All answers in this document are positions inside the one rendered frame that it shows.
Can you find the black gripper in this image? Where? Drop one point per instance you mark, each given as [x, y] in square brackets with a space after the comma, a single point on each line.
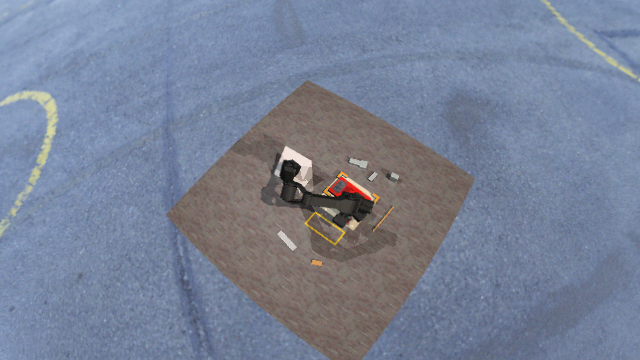
[342, 219]

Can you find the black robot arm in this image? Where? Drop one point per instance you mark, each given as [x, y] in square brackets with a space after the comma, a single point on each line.
[347, 203]

